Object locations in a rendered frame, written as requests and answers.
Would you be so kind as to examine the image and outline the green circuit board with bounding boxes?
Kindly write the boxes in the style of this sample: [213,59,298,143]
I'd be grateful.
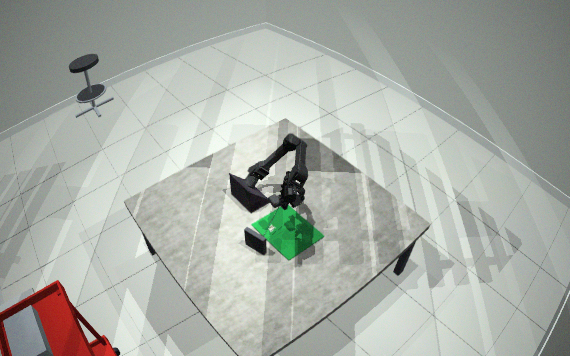
[252,205,325,260]

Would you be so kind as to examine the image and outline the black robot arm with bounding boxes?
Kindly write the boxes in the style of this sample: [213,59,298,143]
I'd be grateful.
[242,133,308,208]

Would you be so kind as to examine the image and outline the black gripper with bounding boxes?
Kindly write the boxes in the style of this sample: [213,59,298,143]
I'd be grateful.
[268,184,305,208]

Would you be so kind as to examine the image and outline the black square cooling fan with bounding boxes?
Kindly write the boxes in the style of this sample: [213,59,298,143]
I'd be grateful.
[244,227,267,256]

